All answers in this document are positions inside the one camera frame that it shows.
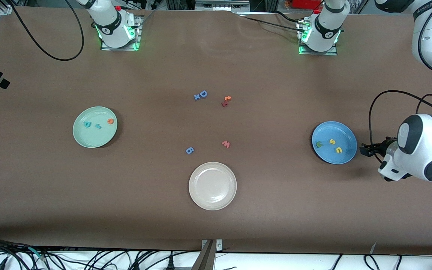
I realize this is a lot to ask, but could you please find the blue plate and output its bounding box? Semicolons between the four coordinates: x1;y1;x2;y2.
312;121;358;165

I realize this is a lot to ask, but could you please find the pale green plate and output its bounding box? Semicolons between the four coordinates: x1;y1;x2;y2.
72;106;118;149

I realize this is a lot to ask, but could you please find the beige plate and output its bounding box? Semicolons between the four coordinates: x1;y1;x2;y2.
188;162;237;211

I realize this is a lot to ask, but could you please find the red box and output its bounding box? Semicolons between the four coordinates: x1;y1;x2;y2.
291;0;322;10

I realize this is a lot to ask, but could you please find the brown table cover sheet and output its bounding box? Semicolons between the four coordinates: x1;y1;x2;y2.
0;6;432;256

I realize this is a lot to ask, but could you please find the grey control box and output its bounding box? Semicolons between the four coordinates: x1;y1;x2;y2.
195;0;251;12

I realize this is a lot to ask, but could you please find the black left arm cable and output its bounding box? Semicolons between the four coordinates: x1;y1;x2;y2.
368;90;432;164

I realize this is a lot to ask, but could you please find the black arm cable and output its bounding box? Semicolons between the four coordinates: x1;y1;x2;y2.
0;0;85;62
368;90;432;164

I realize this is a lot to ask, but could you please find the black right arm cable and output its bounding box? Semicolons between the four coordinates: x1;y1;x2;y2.
0;0;85;62

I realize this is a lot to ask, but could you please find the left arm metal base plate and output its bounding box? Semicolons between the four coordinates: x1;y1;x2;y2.
298;19;338;56

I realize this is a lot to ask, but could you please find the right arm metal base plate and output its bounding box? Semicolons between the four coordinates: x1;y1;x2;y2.
101;16;141;51

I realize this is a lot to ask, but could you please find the black base cable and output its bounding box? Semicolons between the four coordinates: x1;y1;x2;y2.
237;10;303;32

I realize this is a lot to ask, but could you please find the teal cable connector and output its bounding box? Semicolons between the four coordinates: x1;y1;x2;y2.
28;246;47;262

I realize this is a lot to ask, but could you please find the metal corner bracket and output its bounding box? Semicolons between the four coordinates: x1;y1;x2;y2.
201;239;224;252

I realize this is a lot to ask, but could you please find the grey metal post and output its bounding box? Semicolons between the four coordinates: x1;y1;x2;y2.
191;240;216;270

